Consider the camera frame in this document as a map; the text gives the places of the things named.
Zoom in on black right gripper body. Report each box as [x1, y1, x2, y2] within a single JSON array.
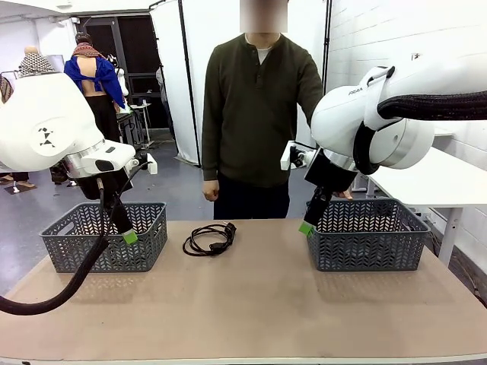
[[304, 150, 358, 195]]

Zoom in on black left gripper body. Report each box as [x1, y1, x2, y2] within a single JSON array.
[[75, 167, 134, 208]]

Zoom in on person's right forearm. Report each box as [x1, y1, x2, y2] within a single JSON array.
[[202, 129, 221, 182]]

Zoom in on person's left forearm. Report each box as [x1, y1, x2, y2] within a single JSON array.
[[296, 87, 325, 129]]

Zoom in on person's right hand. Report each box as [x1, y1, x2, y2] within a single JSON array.
[[202, 179, 220, 202]]

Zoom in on grey plastic lattice basket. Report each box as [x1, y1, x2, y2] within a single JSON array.
[[306, 197, 431, 273], [40, 201, 168, 274]]

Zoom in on white background desk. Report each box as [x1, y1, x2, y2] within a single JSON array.
[[116, 102, 155, 151]]

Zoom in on large white table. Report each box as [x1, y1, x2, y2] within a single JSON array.
[[352, 146, 487, 267]]

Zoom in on person in green henley shirt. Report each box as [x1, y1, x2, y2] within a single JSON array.
[[201, 33, 325, 221]]

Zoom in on mannequin with blue shirt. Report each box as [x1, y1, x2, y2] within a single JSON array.
[[63, 32, 126, 144]]

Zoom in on white and black figure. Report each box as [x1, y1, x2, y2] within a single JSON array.
[[106, 52, 130, 111]]

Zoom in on background person in grey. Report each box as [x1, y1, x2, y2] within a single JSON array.
[[154, 66, 177, 141]]

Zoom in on black light stand pole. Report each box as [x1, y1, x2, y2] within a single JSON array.
[[321, 0, 333, 92]]

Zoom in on mannequin with cream sweater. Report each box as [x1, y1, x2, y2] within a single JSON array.
[[17, 45, 77, 187]]

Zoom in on white backdrop panel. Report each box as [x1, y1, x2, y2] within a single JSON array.
[[150, 0, 332, 167]]

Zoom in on black braided cable sleeve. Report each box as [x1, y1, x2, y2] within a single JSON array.
[[352, 90, 487, 176], [0, 163, 150, 316]]

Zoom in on black coiled cable angled plug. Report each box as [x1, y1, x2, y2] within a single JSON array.
[[181, 222, 237, 258]]

